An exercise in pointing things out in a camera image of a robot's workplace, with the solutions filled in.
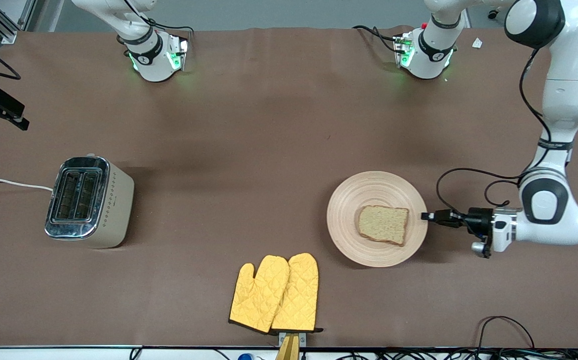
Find aluminium frame profile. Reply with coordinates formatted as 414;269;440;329
0;0;38;44

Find black arm base cable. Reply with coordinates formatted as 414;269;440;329
124;0;197;37
352;24;400;54

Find white toaster power cord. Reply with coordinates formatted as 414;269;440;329
0;178;54;193

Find yellow quilted oven mitt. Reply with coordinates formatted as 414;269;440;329
270;252;324;334
229;255;290;334

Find brown toast slice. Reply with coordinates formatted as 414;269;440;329
357;205;410;247

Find cream and chrome toaster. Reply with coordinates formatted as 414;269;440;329
44;155;135;249

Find black and red cable loop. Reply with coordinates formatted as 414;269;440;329
477;315;536;351

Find round wooden plate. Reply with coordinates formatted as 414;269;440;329
326;171;429;268

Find small metal bracket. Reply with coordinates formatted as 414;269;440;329
278;331;307;348

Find black cable bundle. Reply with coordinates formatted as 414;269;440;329
376;347;578;360

